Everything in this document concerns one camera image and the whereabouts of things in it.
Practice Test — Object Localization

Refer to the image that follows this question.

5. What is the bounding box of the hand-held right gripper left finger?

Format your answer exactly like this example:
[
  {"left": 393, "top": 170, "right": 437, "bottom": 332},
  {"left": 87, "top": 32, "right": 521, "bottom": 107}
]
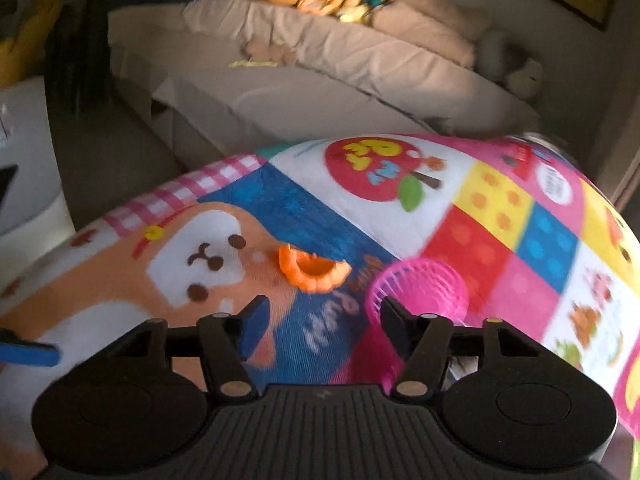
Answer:
[{"left": 117, "top": 294, "right": 271, "bottom": 397}]

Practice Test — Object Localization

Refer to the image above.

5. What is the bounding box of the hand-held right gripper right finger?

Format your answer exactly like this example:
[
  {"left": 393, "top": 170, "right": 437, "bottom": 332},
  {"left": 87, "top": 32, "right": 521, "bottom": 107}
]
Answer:
[{"left": 380, "top": 296, "right": 527, "bottom": 397}]

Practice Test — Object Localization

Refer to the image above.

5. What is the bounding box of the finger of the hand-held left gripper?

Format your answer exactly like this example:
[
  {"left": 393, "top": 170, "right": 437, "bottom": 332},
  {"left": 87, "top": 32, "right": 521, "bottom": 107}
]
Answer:
[{"left": 0, "top": 329, "right": 62, "bottom": 367}]

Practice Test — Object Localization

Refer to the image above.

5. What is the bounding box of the pink plastic strainer basket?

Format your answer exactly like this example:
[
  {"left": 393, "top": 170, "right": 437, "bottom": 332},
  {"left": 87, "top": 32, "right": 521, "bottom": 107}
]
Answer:
[{"left": 364, "top": 257, "right": 471, "bottom": 335}]

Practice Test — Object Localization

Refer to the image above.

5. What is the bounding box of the orange toy pumpkin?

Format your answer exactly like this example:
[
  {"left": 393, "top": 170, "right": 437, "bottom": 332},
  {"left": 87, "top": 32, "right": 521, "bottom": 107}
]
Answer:
[{"left": 278, "top": 243, "right": 352, "bottom": 294}]

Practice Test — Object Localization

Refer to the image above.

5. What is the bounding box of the colourful printed blanket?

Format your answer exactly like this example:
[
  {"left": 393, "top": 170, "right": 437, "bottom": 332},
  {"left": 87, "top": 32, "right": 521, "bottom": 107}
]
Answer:
[{"left": 0, "top": 132, "right": 640, "bottom": 480}]

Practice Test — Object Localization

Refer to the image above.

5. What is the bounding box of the white appliance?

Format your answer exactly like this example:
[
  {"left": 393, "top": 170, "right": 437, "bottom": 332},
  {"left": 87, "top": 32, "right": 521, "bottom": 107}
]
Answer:
[{"left": 0, "top": 77, "right": 77, "bottom": 237}]

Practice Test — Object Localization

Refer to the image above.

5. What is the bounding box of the beige sofa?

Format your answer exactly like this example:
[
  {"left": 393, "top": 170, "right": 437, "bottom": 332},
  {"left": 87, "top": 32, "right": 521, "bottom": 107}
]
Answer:
[{"left": 107, "top": 0, "right": 547, "bottom": 171}]

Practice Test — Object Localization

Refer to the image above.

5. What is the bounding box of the small beige plush bear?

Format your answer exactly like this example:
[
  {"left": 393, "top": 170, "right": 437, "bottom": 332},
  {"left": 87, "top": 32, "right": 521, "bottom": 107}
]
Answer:
[{"left": 243, "top": 39, "right": 297, "bottom": 67}]

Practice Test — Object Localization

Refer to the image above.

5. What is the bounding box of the grey plush toy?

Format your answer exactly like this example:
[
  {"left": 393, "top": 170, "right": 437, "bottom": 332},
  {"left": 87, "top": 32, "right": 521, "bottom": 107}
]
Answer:
[{"left": 474, "top": 29, "right": 546, "bottom": 97}]

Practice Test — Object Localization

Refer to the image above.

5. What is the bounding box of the beige pillow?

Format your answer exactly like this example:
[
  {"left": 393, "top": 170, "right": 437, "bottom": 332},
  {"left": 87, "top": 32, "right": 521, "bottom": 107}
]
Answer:
[{"left": 182, "top": 0, "right": 477, "bottom": 69}]

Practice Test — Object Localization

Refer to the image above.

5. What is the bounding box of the yellow and green cloth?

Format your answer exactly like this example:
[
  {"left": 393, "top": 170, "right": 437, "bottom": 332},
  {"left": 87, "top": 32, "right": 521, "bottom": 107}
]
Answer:
[{"left": 0, "top": 0, "right": 68, "bottom": 87}]

